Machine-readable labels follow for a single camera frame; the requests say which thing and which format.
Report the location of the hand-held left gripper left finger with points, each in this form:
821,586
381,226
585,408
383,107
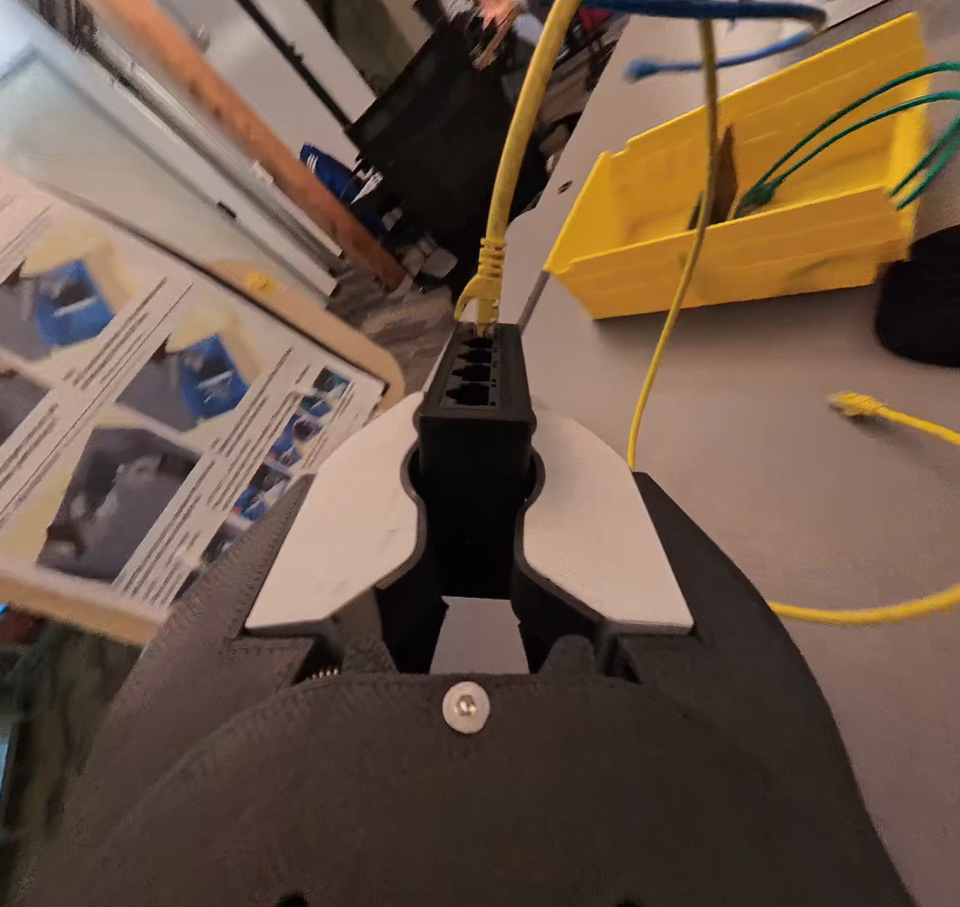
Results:
352,524

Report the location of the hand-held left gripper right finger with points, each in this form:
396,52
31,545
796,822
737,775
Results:
592,532

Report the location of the black ethernet switch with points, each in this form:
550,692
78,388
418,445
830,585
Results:
472,487

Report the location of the printed instruction sheet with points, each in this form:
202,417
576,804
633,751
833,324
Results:
112,337

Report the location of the yellow plastic bin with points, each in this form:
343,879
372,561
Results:
750,254

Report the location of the blue and white bag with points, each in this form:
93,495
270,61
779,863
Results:
337,179

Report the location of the black round object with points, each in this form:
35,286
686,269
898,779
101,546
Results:
922,299

